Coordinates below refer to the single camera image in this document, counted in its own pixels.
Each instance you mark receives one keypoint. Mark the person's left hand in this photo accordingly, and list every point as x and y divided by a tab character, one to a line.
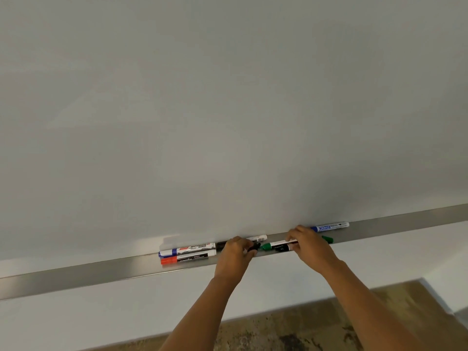
232	259

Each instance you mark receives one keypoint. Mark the person's right hand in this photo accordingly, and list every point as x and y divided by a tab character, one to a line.
314	250

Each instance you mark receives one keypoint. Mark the person's right thumb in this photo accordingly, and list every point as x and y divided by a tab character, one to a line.
295	249

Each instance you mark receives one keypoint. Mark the person's left thumb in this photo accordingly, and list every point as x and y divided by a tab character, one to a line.
251	253

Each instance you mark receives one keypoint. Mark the black marker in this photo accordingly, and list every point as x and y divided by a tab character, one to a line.
255	247

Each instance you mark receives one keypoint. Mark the green-capped white marker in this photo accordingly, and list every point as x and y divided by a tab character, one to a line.
278	246

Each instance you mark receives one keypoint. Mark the person's right forearm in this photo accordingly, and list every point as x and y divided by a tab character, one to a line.
365	307

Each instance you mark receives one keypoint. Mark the person's left forearm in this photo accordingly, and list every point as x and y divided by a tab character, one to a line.
199	314

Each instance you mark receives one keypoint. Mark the black-capped white marker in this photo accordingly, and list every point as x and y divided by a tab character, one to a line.
257	238

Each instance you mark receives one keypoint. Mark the blue marker with white barrel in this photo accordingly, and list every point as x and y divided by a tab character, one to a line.
329	227

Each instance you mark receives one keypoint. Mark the red-capped white marker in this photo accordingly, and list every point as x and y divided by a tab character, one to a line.
188	257

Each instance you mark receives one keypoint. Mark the blue-capped white marker with red label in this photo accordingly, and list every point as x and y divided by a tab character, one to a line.
186	248

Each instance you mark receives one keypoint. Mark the large white whiteboard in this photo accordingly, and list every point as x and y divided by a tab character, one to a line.
204	105

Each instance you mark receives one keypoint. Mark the long metal marker tray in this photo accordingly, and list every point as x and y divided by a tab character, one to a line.
91	273

